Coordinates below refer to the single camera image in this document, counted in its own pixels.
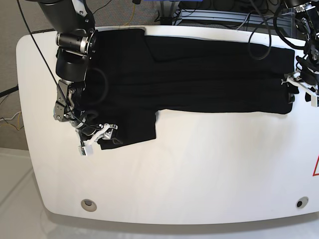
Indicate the aluminium frame rail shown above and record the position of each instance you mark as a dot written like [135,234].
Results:
[231,19]

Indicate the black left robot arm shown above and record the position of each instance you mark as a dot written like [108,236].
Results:
[307,17]

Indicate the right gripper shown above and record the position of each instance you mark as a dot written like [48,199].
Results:
[67,109]

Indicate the black T-shirt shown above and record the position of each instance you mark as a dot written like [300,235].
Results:
[149,74]

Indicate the left table grommet hole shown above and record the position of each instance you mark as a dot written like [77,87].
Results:
[88,205]

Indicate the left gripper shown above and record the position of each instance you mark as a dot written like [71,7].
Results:
[307,64]

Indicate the right table grommet hole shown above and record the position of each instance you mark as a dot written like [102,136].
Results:
[302,202]

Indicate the table grommet hole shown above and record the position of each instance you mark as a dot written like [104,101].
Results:
[88,205]
[302,202]

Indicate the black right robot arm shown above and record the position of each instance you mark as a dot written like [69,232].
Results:
[76,40]

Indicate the red tape rectangle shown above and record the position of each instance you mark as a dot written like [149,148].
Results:
[316,170]

